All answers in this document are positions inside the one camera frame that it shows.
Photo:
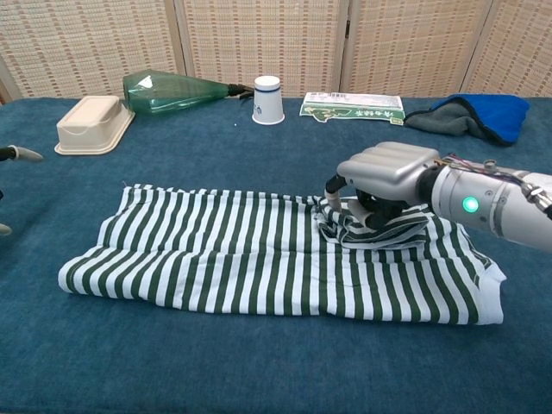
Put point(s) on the green white flat carton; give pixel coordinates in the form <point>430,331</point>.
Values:
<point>358,105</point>

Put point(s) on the blue grey cloth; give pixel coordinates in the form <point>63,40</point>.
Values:
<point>496,116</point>

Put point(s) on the woven folding screen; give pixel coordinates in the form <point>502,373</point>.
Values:
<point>259,43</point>

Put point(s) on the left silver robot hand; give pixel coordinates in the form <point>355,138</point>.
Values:
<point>21,154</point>

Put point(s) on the beige plastic lidded container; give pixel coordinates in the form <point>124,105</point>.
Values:
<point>86,125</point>

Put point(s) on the white paper cup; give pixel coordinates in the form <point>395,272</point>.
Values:
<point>267,103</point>

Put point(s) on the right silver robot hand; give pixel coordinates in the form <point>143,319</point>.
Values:
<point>388,168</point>

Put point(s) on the green plastic spray bottle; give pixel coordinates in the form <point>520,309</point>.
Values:
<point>164,95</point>

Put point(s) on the green white striped t-shirt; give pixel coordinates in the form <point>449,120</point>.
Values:
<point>215,267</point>

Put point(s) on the blue table mat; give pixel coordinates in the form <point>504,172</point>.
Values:
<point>215,151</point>

